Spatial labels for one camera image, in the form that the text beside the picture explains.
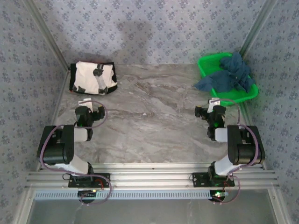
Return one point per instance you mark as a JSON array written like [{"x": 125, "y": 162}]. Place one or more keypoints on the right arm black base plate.
[{"x": 199, "y": 179}]

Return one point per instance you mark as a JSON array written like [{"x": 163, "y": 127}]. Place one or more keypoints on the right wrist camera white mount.
[{"x": 213, "y": 102}]

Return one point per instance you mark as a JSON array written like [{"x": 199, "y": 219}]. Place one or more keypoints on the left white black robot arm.
[{"x": 56, "y": 151}]

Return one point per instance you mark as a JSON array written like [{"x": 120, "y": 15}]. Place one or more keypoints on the green plastic basket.
[{"x": 210, "y": 64}]

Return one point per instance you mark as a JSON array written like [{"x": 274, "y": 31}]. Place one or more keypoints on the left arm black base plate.
[{"x": 102, "y": 180}]

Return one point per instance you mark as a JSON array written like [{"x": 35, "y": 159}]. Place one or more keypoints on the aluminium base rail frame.
[{"x": 151, "y": 175}]

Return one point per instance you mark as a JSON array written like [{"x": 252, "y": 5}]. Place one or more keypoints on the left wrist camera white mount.
[{"x": 86, "y": 102}]

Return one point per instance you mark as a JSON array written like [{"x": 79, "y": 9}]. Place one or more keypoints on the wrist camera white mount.
[
  {"x": 213, "y": 102},
  {"x": 86, "y": 102}
]

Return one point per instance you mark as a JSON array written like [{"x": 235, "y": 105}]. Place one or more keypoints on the folded white black t-shirt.
[{"x": 88, "y": 77}]

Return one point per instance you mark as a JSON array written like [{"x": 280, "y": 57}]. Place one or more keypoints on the aluminium corner post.
[
  {"x": 48, "y": 35},
  {"x": 258, "y": 28}
]

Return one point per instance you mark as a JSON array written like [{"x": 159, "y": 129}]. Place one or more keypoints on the blue t-shirt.
[{"x": 224, "y": 79}]

